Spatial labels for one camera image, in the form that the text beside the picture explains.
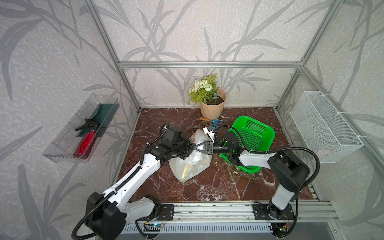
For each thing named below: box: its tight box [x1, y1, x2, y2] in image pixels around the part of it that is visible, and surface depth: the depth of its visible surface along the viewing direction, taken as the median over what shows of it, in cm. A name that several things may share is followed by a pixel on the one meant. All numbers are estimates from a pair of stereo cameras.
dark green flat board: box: [77, 103, 120, 138], surface depth 70 cm
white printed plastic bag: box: [169, 129, 212, 183], surface depth 79 cm
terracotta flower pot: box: [200, 88, 227, 120], surface depth 110 cm
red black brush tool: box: [73, 121, 99, 160], surface depth 61 cm
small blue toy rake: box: [212, 119, 224, 130], surface depth 114 cm
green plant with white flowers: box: [187, 73, 220, 109], surface depth 93 cm
